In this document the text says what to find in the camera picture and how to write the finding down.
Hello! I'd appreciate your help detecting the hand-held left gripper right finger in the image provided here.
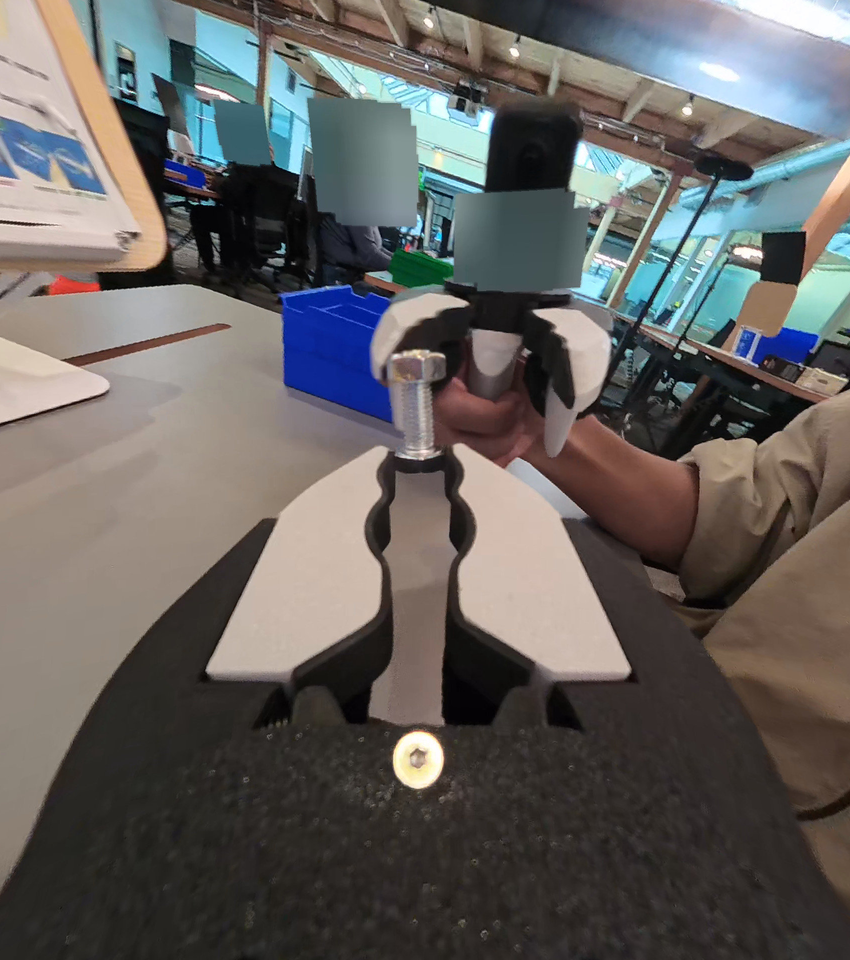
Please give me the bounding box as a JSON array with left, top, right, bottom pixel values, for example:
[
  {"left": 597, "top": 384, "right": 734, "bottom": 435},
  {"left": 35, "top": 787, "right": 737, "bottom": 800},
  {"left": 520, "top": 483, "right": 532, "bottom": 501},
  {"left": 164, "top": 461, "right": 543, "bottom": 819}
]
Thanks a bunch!
[{"left": 441, "top": 442, "right": 633, "bottom": 725}]

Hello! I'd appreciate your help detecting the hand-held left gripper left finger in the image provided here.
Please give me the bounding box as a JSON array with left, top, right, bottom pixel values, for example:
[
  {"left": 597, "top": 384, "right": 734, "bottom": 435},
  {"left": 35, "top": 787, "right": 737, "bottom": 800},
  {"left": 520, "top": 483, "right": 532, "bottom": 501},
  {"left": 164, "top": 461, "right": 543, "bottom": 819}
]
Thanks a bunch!
[{"left": 203, "top": 444, "right": 397, "bottom": 725}]

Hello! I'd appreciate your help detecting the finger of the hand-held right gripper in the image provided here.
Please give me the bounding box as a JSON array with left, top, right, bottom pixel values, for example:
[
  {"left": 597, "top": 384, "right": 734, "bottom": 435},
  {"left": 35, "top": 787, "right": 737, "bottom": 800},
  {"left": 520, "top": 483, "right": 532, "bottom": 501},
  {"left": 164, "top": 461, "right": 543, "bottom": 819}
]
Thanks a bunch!
[
  {"left": 521, "top": 302, "right": 613, "bottom": 459},
  {"left": 371, "top": 291, "right": 474, "bottom": 387}
]

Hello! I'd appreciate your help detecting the steel hex bolt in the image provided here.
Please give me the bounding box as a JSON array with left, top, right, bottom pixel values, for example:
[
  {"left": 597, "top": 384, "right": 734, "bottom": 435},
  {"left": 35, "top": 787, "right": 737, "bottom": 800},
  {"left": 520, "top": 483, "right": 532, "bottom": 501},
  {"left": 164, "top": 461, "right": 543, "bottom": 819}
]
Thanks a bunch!
[{"left": 387, "top": 351, "right": 447, "bottom": 456}]

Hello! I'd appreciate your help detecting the person's right forearm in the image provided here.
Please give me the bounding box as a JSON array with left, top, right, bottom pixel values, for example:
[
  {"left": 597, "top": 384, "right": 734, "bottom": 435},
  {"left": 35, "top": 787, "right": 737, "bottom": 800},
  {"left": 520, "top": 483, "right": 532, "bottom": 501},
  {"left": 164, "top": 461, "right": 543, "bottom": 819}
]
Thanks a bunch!
[{"left": 545, "top": 420, "right": 699, "bottom": 571}]

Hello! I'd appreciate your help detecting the person's right hand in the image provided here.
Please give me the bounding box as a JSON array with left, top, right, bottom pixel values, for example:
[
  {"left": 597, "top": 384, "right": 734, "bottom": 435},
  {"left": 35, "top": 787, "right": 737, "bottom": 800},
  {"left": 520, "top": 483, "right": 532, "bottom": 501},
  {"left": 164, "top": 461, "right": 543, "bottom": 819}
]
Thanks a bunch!
[{"left": 432, "top": 367, "right": 600, "bottom": 470}]

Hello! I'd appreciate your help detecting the green storage bin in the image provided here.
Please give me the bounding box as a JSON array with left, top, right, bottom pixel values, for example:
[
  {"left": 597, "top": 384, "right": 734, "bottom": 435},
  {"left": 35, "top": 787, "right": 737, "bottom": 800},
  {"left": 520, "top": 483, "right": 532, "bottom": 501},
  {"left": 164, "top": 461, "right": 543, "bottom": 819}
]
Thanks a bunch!
[{"left": 389, "top": 249, "right": 457, "bottom": 290}]

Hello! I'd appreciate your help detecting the ceiling projector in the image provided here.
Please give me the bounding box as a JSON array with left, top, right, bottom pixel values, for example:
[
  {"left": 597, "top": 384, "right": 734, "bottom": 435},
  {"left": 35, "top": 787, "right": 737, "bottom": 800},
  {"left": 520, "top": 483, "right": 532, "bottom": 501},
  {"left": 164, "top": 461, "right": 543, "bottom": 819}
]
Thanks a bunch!
[{"left": 446, "top": 81, "right": 489, "bottom": 121}]

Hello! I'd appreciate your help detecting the black ceiling panel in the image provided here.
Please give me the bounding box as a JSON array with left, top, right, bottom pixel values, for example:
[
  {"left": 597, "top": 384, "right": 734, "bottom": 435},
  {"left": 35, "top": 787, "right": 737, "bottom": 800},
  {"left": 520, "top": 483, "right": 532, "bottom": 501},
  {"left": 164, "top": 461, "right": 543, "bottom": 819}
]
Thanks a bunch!
[{"left": 432, "top": 0, "right": 850, "bottom": 140}]

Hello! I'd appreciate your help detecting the cardboard sign with black tag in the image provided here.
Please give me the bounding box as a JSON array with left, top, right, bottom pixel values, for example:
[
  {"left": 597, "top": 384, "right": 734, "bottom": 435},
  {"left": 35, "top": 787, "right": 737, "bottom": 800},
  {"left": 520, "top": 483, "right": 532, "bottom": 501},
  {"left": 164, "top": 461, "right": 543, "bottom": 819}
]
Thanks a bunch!
[{"left": 738, "top": 232, "right": 808, "bottom": 339}]

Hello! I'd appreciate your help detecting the black round-top stand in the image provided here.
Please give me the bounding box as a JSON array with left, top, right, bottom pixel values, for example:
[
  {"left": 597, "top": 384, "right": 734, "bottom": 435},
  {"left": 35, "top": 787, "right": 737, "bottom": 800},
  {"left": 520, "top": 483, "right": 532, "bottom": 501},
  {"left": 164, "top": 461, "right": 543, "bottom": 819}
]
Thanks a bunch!
[{"left": 608, "top": 150, "right": 756, "bottom": 369}]

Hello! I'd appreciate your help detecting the black office chair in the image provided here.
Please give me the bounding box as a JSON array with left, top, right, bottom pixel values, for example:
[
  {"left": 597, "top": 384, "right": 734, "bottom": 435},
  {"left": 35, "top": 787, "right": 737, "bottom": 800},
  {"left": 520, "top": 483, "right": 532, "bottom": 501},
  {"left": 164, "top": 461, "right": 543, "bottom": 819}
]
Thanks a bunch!
[{"left": 113, "top": 97, "right": 174, "bottom": 286}]

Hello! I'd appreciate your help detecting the instruction board on white stand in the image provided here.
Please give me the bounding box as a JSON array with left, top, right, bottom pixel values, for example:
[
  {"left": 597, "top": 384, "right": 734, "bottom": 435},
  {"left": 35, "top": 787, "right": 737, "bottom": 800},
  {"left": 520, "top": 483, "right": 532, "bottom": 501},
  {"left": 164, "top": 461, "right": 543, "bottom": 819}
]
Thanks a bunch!
[{"left": 0, "top": 0, "right": 169, "bottom": 444}]

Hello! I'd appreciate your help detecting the silver air duct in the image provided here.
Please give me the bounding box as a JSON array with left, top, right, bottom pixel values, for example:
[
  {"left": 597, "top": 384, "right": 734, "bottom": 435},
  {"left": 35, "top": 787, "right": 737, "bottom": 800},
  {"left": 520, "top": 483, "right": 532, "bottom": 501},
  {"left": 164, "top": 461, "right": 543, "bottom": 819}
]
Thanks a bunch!
[{"left": 680, "top": 135, "right": 850, "bottom": 211}]

